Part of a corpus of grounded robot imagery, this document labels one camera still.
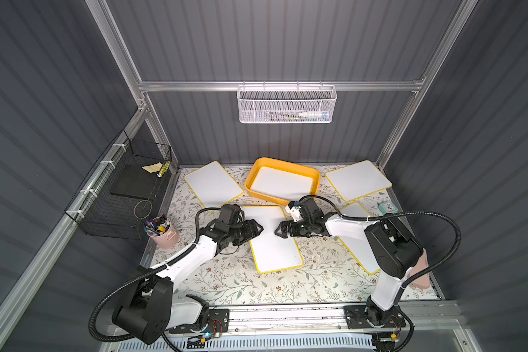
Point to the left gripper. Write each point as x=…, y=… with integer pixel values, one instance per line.
x=244, y=229

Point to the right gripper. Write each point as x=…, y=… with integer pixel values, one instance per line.
x=294, y=227

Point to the whiteboard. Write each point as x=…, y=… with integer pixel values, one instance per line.
x=281, y=184
x=213, y=186
x=358, y=180
x=272, y=253

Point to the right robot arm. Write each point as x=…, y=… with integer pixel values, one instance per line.
x=387, y=241

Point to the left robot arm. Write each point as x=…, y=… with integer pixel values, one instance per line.
x=147, y=308

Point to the right whiteboard under arm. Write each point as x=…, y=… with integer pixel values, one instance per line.
x=359, y=248

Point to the yellow plastic storage box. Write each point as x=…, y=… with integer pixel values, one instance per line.
x=284, y=166

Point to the floral table mat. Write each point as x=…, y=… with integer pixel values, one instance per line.
x=330, y=273

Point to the pink pen cup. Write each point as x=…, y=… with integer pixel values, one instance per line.
x=162, y=231

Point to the small mint green clock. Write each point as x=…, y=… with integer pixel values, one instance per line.
x=388, y=207

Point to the yellow sticky note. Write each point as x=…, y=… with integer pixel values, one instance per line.
x=153, y=168

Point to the markers in white basket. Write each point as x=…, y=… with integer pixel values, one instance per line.
x=295, y=116

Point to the pink eraser case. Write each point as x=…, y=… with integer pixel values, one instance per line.
x=422, y=282

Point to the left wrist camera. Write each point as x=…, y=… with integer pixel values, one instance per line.
x=231, y=215

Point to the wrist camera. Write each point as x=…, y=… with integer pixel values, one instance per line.
x=231, y=215
x=306, y=209

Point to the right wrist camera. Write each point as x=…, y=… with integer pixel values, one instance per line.
x=306, y=209

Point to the white wire mesh basket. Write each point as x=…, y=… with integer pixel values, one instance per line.
x=254, y=98

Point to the black wire basket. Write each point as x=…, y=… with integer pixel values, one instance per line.
x=119, y=195

